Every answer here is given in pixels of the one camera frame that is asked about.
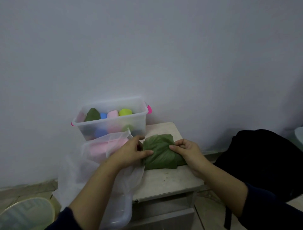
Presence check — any person's right hand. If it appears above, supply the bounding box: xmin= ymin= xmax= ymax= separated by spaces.
xmin=169 ymin=139 xmax=209 ymax=177

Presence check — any person's left hand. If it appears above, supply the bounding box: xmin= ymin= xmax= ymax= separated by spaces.
xmin=107 ymin=136 xmax=154 ymax=171

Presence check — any person's right forearm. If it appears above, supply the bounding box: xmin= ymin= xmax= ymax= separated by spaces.
xmin=194 ymin=163 xmax=249 ymax=217

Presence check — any person's left forearm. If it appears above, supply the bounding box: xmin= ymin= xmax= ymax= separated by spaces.
xmin=69 ymin=159 xmax=126 ymax=230

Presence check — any clear plastic storage box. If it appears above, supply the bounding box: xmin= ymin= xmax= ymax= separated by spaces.
xmin=71 ymin=96 xmax=152 ymax=141

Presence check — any small white cabinet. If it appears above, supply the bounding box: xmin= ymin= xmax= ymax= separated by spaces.
xmin=128 ymin=122 xmax=205 ymax=230

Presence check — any white mesh bag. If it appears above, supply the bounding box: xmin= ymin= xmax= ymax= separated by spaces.
xmin=53 ymin=129 xmax=145 ymax=230

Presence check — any black bag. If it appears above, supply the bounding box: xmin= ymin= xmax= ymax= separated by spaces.
xmin=213 ymin=129 xmax=303 ymax=230

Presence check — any white round object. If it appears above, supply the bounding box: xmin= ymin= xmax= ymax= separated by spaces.
xmin=294 ymin=127 xmax=303 ymax=145

